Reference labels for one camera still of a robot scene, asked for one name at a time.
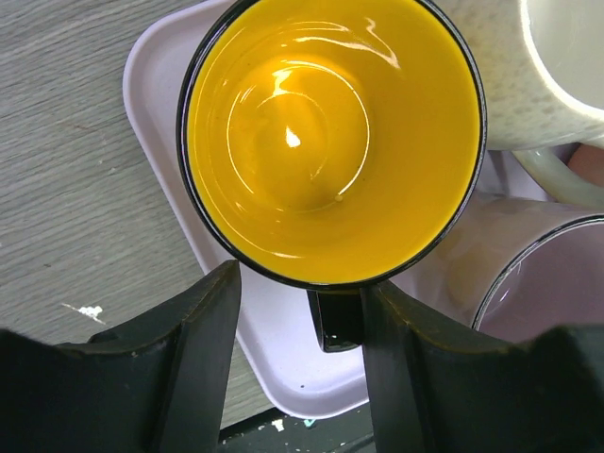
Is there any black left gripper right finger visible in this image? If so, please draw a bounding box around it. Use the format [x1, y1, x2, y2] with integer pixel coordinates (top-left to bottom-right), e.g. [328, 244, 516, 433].
[361, 282, 603, 452]

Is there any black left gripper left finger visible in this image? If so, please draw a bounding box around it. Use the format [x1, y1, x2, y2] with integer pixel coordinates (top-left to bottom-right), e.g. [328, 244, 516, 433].
[1, 260, 242, 452]

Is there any yellow mug black outside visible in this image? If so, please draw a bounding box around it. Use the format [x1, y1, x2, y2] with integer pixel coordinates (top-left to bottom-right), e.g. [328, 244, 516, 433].
[176, 1, 487, 353]

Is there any lilac plastic tray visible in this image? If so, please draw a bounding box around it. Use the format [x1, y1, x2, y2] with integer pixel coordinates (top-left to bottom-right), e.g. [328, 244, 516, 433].
[122, 0, 567, 420]

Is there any lilac mug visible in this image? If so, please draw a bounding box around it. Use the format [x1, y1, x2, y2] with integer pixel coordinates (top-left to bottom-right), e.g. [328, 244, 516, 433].
[417, 193, 603, 343]

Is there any white speckled mug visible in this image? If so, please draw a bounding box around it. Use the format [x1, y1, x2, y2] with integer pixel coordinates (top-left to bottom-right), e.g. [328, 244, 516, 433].
[437, 1, 603, 209]

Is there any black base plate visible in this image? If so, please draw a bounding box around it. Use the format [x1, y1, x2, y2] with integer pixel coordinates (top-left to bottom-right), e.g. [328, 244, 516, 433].
[217, 404, 377, 453]

